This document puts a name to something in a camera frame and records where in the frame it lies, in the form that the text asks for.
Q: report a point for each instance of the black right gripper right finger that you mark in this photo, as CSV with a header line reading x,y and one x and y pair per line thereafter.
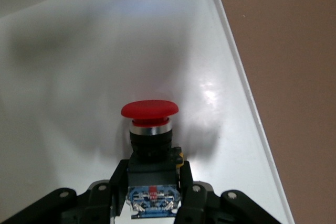
x,y
186,182

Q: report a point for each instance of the red mushroom push button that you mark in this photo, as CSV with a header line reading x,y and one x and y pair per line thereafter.
x,y
149,108

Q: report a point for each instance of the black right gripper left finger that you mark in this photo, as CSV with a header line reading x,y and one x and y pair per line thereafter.
x,y
119,179

